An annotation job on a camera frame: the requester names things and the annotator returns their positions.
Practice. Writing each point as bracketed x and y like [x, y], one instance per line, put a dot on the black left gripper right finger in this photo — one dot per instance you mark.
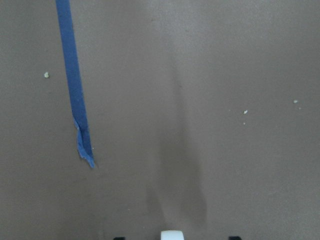
[234, 238]

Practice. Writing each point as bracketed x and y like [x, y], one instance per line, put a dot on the brown paper table cover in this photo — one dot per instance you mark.
[204, 117]

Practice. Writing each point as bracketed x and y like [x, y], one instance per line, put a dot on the white plastic cup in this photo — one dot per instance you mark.
[172, 235]

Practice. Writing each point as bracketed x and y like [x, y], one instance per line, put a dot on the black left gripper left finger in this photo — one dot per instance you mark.
[119, 238]

